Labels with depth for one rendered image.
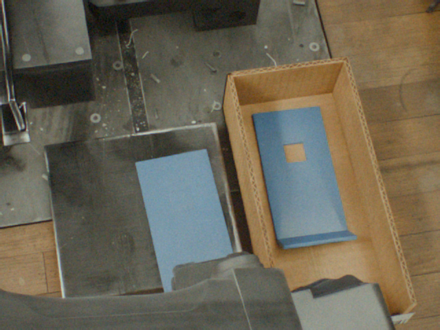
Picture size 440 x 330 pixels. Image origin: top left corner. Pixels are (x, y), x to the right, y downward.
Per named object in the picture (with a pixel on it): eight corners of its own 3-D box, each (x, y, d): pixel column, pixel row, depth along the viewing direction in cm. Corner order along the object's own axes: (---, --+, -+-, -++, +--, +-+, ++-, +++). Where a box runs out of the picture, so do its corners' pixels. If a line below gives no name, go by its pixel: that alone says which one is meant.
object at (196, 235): (169, 316, 84) (170, 307, 81) (135, 163, 90) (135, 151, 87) (244, 300, 85) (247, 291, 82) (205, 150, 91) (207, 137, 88)
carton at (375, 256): (271, 347, 86) (282, 327, 79) (221, 109, 96) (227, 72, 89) (403, 324, 88) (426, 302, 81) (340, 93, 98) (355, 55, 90)
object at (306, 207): (280, 258, 88) (284, 248, 86) (251, 115, 94) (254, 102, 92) (351, 248, 89) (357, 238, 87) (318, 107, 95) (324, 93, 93)
